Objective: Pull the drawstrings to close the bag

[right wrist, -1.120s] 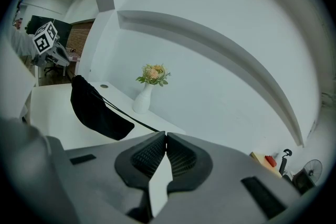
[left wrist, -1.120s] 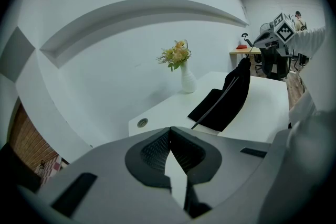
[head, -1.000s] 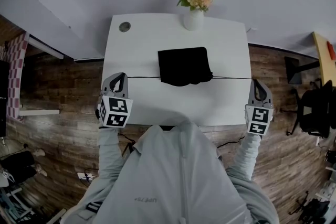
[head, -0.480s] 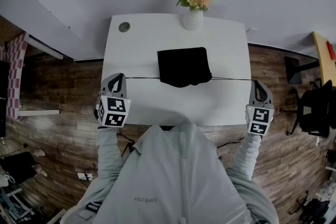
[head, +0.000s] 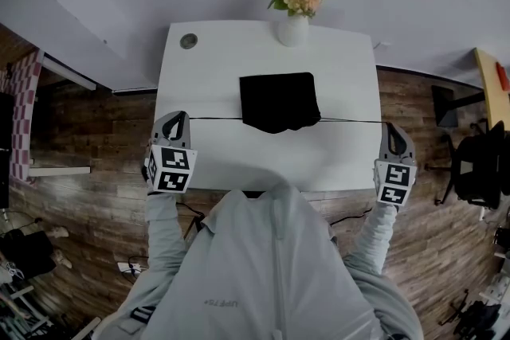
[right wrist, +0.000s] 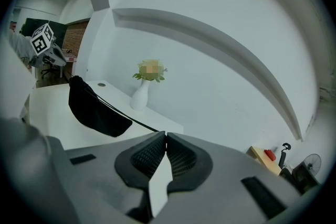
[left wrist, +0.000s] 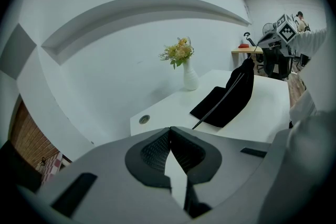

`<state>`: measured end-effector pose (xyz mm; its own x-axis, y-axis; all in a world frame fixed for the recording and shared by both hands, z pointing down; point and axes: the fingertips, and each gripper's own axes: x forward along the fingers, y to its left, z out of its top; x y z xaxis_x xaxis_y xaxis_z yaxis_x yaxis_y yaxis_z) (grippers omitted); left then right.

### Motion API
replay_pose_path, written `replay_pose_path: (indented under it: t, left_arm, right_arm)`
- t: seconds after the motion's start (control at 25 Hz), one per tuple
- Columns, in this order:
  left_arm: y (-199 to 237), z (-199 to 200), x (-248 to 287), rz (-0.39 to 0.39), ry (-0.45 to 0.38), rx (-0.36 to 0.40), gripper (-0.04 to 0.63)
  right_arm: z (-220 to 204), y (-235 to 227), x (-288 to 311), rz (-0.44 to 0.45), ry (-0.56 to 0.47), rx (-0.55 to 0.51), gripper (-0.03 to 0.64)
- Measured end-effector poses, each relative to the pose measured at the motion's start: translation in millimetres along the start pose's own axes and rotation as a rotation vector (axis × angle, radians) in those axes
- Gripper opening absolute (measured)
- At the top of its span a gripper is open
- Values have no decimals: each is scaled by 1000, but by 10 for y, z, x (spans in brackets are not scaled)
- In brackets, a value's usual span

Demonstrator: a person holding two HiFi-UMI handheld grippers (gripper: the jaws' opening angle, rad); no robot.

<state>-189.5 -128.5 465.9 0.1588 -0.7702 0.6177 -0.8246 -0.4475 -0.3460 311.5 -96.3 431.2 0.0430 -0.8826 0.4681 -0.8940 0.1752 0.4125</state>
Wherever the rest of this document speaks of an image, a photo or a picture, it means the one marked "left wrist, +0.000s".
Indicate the person's grey jacket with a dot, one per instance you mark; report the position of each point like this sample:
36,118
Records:
309,139

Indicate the person's right forearm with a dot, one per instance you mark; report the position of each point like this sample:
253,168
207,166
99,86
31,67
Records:
311,44

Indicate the black standing fan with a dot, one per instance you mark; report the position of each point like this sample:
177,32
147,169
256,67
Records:
267,28

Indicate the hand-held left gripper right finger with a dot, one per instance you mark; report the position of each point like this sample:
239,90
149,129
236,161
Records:
225,165

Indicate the yellow wooden desk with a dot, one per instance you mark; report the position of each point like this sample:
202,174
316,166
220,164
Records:
244,51

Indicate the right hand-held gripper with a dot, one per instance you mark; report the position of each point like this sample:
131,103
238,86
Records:
284,34

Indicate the red object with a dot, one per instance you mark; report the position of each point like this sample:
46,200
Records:
243,46

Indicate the yellow flower bouquet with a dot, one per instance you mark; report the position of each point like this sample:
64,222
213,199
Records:
178,51

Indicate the black office chair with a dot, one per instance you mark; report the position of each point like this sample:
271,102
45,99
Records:
278,65

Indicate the white ribbed vase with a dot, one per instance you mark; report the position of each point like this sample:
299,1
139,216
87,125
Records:
190,78

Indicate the pink checkered chair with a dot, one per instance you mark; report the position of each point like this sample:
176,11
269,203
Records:
51,168

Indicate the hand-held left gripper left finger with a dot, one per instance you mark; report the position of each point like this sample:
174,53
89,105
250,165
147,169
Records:
105,186

